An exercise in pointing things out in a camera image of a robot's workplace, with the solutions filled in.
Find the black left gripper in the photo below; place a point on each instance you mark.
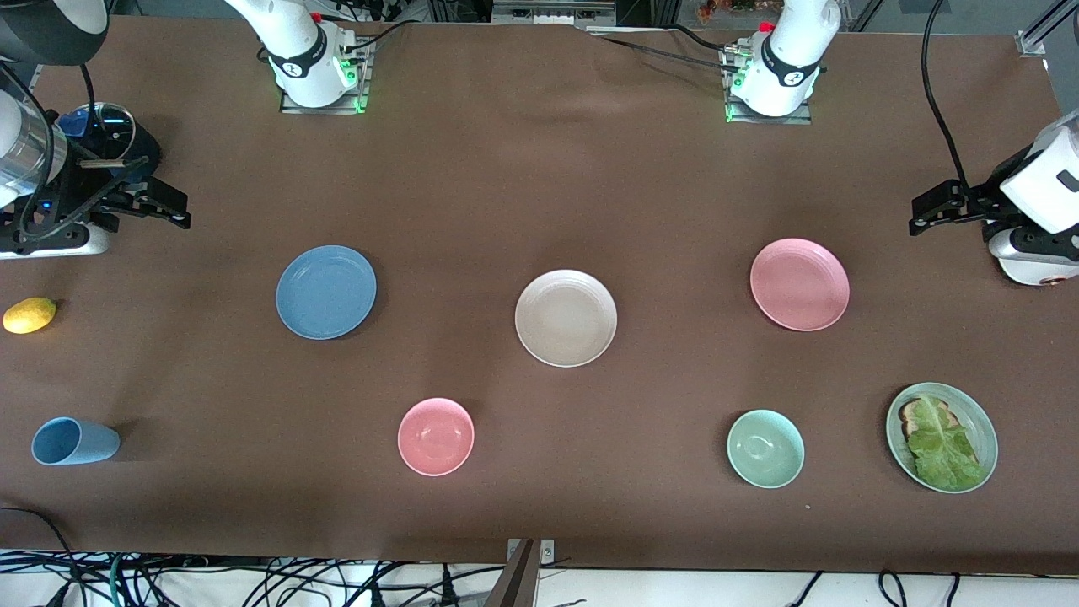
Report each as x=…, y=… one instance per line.
x=980, y=200

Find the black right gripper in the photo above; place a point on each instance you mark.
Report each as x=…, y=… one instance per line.
x=84, y=190

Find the pink plate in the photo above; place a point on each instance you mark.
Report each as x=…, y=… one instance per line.
x=799, y=284

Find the blue plate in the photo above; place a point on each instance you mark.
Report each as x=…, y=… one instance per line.
x=326, y=292

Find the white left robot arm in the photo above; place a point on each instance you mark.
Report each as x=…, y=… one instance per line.
x=792, y=51

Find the dark blue saucepan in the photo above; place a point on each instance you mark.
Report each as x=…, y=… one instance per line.
x=147, y=156

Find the glass lid with blue knob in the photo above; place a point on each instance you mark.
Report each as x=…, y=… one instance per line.
x=118, y=126

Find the yellow lemon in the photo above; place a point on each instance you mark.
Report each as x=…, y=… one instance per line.
x=29, y=315

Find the aluminium corner profile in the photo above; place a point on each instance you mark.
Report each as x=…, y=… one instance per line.
x=1033, y=42

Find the toasted bread slice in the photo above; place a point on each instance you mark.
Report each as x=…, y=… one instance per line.
x=908, y=415

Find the green plate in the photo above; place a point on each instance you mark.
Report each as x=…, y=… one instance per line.
x=979, y=421

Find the blue cup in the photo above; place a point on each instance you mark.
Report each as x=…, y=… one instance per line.
x=76, y=442

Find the green lettuce leaf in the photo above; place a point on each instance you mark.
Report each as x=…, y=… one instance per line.
x=940, y=455

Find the green bowl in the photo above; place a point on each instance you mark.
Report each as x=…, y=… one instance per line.
x=765, y=448

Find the pink bowl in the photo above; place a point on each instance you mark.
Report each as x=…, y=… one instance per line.
x=436, y=437

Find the beige plate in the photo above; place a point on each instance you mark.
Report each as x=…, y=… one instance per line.
x=566, y=318

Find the brown table mat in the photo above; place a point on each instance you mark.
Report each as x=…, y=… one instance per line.
x=539, y=185

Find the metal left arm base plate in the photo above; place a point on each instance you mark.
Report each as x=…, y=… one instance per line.
x=771, y=118

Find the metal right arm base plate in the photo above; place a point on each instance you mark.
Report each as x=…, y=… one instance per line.
x=324, y=110

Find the aluminium frame bar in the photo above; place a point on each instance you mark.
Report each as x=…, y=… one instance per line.
x=548, y=12

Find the dark camera mount pole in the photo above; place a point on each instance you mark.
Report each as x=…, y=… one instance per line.
x=516, y=582

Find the grey metal bracket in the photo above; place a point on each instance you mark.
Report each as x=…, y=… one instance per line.
x=548, y=552

